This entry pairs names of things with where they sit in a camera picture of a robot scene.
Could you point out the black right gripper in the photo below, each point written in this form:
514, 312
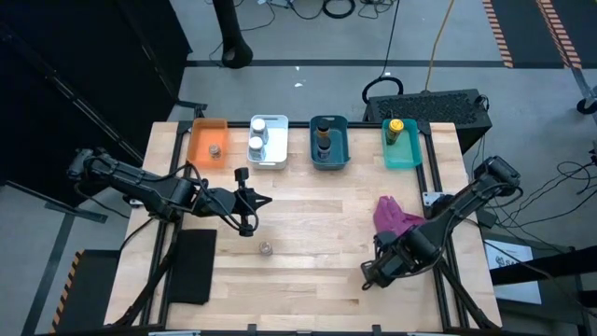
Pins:
396, 256

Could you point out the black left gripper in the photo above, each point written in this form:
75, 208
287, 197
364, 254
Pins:
224, 201

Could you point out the small glass saffron jar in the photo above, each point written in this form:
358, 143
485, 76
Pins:
266, 248

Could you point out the slim spice bottle white lid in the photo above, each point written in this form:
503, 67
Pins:
255, 147

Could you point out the small glass spice jar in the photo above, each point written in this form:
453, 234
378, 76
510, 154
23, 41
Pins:
215, 150

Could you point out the large glass jar white lid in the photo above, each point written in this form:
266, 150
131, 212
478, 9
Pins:
258, 126

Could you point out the purple-label spice bottle black lid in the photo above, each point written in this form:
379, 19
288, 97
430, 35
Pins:
324, 150

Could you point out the orange-label spice bottle black lid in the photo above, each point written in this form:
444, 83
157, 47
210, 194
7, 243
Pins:
323, 127

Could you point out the dark spice bottle yellow lid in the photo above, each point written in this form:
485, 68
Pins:
395, 126

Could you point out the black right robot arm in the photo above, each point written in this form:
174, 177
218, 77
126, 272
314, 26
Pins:
466, 200

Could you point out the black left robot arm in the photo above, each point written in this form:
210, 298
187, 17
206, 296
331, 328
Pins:
140, 184

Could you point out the white plastic bin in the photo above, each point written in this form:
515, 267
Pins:
277, 144

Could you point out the purple cloth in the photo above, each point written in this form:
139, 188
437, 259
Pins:
389, 214

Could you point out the orange translucent plastic bin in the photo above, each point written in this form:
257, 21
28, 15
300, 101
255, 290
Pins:
198, 140

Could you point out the black cloth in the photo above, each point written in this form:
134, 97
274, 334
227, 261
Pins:
191, 266

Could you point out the blue plastic bin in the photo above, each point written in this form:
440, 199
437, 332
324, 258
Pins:
340, 140

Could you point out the teal plastic bin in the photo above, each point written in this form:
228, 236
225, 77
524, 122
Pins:
406, 156

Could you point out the white printed paper sheet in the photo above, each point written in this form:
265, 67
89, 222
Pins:
513, 280

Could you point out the black perforated computer case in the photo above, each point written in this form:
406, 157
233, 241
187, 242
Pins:
429, 109

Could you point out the black curtain stand foot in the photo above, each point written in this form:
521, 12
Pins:
74, 212

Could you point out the black mat hazard stripe edges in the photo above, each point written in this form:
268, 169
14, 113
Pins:
93, 289
527, 28

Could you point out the black curtain partition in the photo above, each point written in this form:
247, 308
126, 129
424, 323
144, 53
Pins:
70, 70

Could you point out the black caster wheel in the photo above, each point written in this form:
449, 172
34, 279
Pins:
585, 106

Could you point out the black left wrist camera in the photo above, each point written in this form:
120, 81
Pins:
241, 175

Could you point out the white mounting bracket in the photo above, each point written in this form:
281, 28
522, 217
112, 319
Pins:
135, 202
429, 198

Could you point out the thick black post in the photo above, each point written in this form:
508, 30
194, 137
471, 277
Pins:
228, 28

